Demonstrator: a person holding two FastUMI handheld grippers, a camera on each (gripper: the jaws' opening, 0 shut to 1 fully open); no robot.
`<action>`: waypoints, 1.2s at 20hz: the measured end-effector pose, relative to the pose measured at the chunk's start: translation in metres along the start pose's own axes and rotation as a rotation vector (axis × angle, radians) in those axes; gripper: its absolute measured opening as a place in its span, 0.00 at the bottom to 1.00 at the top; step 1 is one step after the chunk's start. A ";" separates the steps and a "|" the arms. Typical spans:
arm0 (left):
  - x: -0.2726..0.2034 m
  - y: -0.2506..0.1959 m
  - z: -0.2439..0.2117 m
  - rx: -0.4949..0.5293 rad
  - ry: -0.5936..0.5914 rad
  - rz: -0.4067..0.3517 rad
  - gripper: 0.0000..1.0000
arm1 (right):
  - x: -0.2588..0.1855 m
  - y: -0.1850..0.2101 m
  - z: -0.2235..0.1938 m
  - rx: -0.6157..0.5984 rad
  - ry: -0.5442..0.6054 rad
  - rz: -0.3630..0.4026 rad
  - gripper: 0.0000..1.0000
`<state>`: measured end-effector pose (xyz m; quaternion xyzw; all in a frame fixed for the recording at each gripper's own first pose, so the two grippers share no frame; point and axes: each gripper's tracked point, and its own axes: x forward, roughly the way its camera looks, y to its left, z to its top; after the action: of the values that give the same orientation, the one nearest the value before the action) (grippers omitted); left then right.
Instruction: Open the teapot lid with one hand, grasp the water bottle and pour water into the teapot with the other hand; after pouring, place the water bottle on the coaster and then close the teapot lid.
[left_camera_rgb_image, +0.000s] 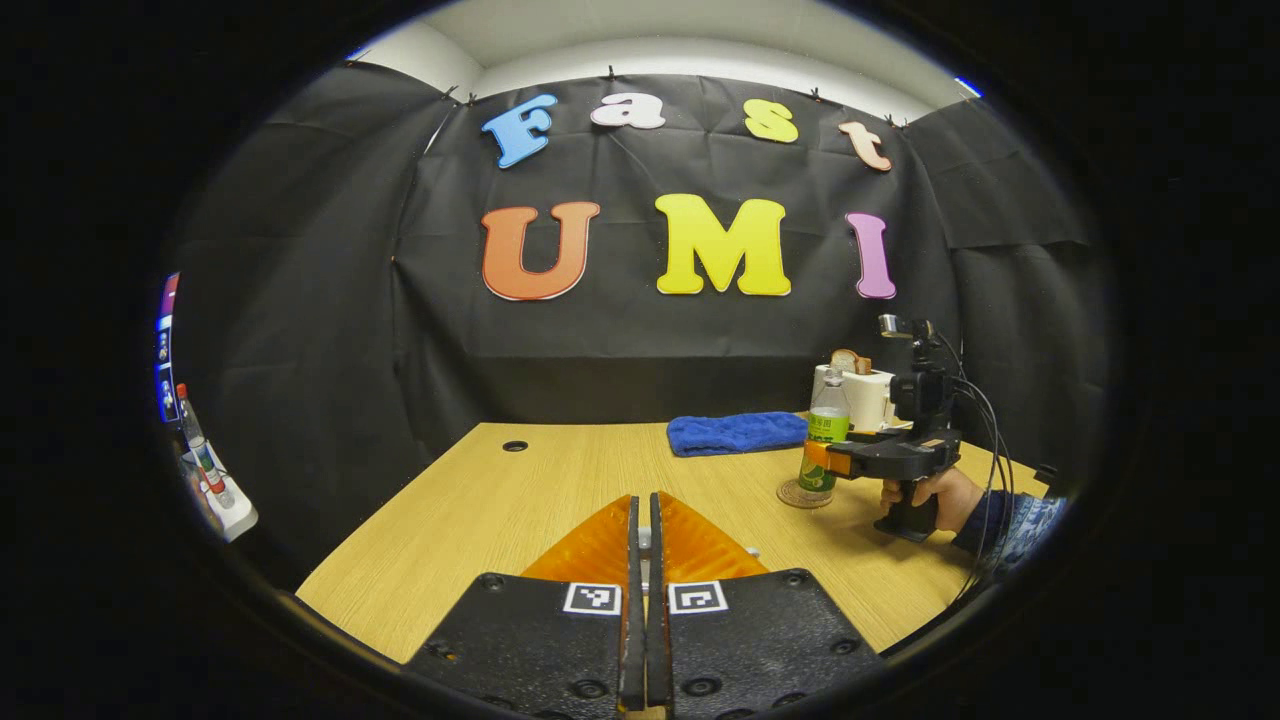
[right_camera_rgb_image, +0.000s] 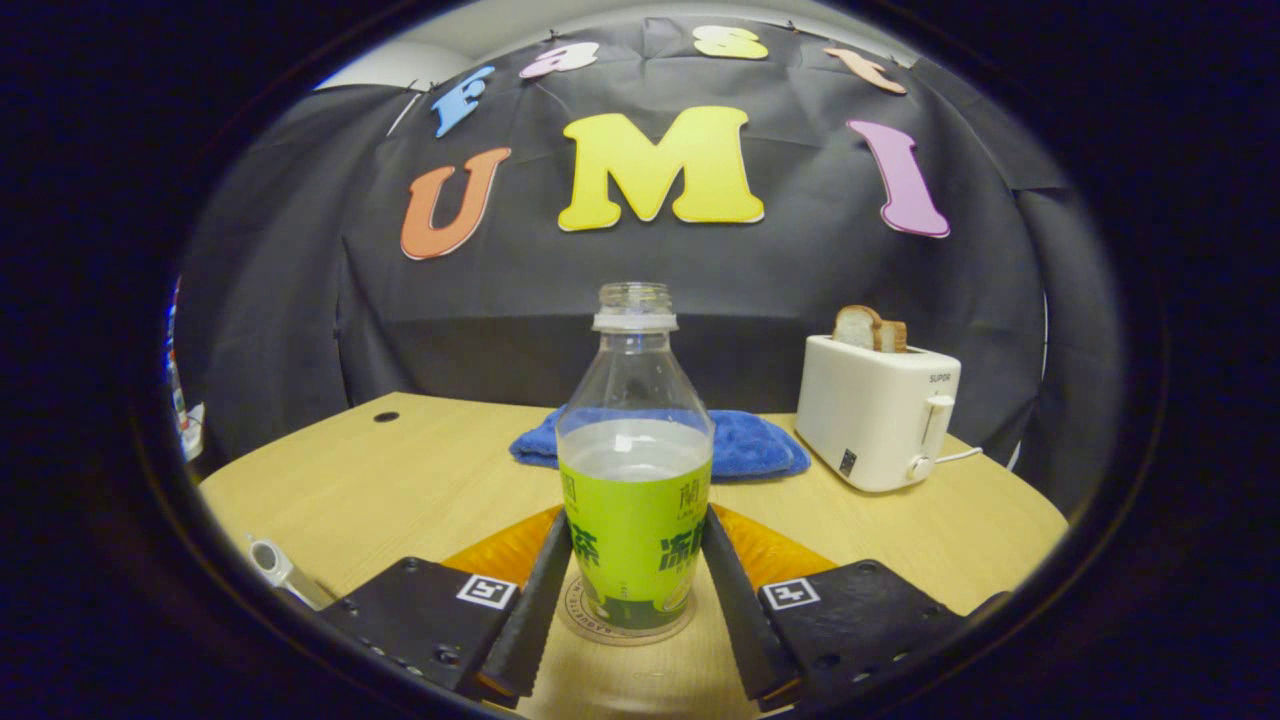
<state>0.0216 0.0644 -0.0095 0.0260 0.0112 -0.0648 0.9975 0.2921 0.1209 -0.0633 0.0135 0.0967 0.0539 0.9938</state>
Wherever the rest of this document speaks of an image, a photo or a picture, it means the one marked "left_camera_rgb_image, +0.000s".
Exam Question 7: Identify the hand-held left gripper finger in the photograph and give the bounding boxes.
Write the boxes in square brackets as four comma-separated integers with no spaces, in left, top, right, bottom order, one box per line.
[647,490,891,720]
[400,493,646,720]

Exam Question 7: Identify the green label water bottle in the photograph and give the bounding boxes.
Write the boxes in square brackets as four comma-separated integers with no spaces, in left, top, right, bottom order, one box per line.
[797,368,851,496]

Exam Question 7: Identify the round brown coaster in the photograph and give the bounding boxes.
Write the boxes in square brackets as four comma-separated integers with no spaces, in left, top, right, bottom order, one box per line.
[777,478,836,510]

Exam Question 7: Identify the red-capped small bottle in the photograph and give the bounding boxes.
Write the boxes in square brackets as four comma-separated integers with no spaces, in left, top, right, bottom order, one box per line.
[176,383,206,451]
[200,440,236,509]

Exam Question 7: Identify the white toaster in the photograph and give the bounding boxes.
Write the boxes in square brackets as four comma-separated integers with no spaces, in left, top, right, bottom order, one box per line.
[810,362,898,433]

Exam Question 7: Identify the blue towel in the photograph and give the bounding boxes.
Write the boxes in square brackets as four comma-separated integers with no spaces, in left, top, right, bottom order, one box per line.
[667,411,809,458]

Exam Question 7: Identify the black backdrop cloth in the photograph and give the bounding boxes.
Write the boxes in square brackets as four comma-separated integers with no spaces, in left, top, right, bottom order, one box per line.
[165,60,1111,561]

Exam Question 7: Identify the lit screen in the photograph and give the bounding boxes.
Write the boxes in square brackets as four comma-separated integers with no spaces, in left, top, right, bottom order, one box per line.
[155,272,181,421]

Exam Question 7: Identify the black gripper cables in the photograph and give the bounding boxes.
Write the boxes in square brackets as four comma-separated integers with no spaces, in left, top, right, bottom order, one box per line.
[935,330,1016,601]

